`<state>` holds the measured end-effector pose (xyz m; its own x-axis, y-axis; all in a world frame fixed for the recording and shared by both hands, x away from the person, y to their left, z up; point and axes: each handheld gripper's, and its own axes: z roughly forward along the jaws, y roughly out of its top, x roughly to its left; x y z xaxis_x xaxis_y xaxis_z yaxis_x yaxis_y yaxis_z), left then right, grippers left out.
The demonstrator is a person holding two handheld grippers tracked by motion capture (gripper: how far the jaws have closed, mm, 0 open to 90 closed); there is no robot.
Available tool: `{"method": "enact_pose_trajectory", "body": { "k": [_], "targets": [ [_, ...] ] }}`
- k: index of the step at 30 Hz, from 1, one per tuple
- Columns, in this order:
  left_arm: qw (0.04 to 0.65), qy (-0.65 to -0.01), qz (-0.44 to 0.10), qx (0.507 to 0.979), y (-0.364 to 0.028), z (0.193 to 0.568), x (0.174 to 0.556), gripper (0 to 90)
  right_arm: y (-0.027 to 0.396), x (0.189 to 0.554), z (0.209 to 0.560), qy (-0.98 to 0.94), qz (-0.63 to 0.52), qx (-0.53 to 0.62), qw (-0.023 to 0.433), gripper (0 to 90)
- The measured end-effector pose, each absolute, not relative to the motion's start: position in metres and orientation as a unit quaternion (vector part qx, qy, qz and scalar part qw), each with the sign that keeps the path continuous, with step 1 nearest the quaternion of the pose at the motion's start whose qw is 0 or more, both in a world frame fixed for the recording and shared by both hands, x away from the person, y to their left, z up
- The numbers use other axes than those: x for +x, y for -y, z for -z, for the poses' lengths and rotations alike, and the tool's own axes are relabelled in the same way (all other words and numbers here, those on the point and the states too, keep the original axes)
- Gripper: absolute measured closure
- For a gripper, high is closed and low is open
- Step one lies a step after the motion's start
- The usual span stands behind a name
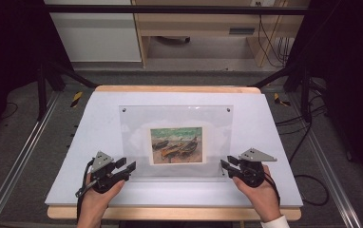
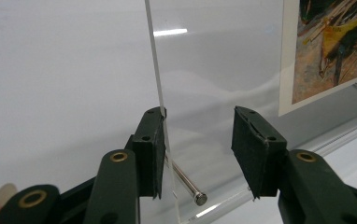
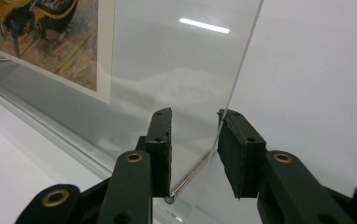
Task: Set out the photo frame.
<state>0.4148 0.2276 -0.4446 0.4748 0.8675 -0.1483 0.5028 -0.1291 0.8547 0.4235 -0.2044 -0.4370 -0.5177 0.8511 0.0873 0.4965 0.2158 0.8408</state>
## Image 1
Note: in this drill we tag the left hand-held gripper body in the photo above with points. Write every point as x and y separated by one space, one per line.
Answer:
102 172

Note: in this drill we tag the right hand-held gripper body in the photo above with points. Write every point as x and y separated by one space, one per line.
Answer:
252 172

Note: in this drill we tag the boat painting print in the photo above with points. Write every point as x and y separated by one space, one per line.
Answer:
176 145

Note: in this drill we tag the clear acrylic photo frame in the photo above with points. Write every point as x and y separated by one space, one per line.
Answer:
176 115

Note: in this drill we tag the person's right hand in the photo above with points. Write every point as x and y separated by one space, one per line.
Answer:
263 199

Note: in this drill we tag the person's left hand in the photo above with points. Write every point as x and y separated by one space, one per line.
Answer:
94 205

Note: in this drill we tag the white table board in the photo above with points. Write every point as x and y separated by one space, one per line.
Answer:
100 133

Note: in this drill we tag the wooden table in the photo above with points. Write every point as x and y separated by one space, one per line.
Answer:
170 213

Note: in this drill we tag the black yellow floor tape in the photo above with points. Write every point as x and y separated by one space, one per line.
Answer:
76 98
277 98

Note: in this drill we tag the black metal stand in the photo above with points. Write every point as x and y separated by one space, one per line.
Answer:
42 95
305 95

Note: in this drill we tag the white cabinet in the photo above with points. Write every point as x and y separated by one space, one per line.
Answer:
97 38

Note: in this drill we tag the wooden desk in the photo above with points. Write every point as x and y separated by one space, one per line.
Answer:
195 22

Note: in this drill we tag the black curtain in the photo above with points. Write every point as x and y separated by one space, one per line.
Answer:
5 47
353 63

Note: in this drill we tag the black metal crossbar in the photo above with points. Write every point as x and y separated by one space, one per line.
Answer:
170 10

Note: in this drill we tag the aluminium floor rail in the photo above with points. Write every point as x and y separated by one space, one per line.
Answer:
21 158
321 158

